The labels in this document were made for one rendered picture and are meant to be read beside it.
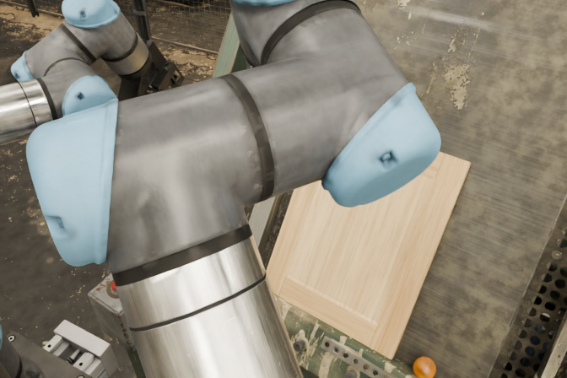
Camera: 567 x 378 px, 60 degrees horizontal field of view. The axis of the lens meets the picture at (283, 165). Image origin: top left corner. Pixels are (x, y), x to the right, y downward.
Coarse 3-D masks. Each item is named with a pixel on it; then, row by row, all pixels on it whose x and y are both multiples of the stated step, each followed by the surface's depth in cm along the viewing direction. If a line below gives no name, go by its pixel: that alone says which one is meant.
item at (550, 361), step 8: (560, 328) 95; (560, 336) 93; (552, 344) 97; (560, 344) 93; (552, 352) 94; (560, 352) 93; (544, 360) 98; (552, 360) 94; (560, 360) 93; (544, 368) 95; (552, 368) 94; (560, 368) 96; (536, 376) 99; (544, 376) 94; (552, 376) 94; (560, 376) 96
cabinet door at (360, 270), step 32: (448, 160) 108; (320, 192) 122; (416, 192) 112; (448, 192) 108; (288, 224) 126; (320, 224) 122; (352, 224) 118; (384, 224) 115; (416, 224) 111; (288, 256) 126; (320, 256) 122; (352, 256) 118; (384, 256) 115; (416, 256) 111; (288, 288) 126; (320, 288) 122; (352, 288) 118; (384, 288) 115; (416, 288) 111; (352, 320) 118; (384, 320) 114; (384, 352) 114
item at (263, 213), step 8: (272, 200) 126; (280, 200) 129; (256, 208) 128; (264, 208) 127; (272, 208) 126; (256, 216) 128; (264, 216) 127; (272, 216) 128; (256, 224) 128; (264, 224) 127; (272, 224) 130; (256, 232) 128; (264, 232) 128; (256, 240) 128; (264, 240) 130
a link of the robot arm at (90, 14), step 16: (64, 0) 76; (80, 0) 75; (96, 0) 75; (112, 0) 79; (64, 16) 76; (80, 16) 74; (96, 16) 75; (112, 16) 77; (80, 32) 76; (96, 32) 77; (112, 32) 78; (128, 32) 82; (96, 48) 78; (112, 48) 81; (128, 48) 83
